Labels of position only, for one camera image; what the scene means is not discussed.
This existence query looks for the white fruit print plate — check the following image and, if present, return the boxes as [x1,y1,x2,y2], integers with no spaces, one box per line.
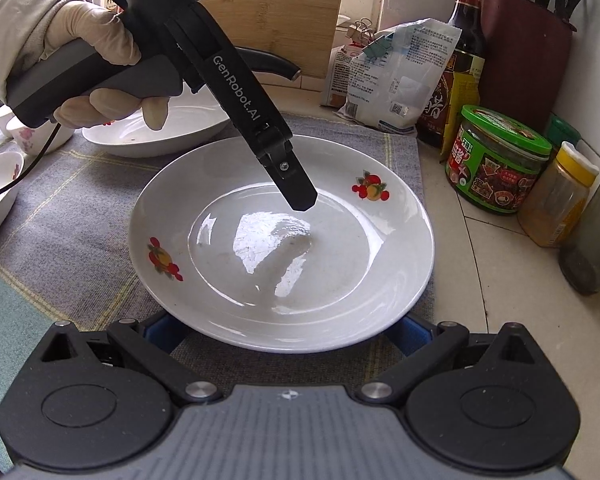
[128,135,436,353]
[81,82,231,158]

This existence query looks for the bamboo cutting board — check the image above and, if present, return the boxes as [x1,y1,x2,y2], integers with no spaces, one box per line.
[235,0,349,80]

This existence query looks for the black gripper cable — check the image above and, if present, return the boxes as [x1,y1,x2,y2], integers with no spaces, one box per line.
[0,122,61,203]

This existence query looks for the green cap small bottle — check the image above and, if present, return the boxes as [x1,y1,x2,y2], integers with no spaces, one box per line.
[545,115,581,161]

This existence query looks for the white printed plastic bag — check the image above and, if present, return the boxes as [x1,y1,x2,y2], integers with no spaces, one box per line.
[337,18,463,136]

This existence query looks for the person's left forearm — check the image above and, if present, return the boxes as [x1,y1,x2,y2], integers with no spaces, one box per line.
[0,0,93,106]

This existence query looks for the dark red knife block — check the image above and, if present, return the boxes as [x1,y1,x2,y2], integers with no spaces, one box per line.
[477,0,578,133]

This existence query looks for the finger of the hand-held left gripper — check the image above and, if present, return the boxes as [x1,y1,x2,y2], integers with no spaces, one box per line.
[252,141,317,212]

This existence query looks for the grey glass bottle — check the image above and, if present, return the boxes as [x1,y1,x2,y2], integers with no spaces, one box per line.
[559,155,600,296]

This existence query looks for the teal binder clip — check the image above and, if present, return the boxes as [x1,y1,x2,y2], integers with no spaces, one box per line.
[362,35,396,61]

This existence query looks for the green lid sauce jar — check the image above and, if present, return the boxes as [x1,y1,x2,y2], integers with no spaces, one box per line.
[445,105,552,216]

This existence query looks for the dark soy sauce bottle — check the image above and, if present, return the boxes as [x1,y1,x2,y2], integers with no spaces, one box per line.
[415,0,488,148]

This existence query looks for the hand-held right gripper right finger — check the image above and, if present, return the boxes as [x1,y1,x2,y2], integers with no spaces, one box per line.
[355,316,538,408]

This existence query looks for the grey plaid cloth mat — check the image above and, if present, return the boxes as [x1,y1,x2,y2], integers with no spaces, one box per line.
[0,110,438,468]

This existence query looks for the person's left hand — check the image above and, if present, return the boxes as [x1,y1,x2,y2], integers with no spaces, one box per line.
[44,1,171,132]

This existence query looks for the red and white bag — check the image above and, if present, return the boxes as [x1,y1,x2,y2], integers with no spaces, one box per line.
[321,45,376,108]

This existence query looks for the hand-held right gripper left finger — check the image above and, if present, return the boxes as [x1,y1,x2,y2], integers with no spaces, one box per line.
[40,310,221,408]

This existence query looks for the black handle kitchen knife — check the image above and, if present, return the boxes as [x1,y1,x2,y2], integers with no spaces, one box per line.
[237,47,302,82]

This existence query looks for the yellow lid spice jar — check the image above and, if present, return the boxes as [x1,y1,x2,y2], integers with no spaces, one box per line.
[517,141,600,248]

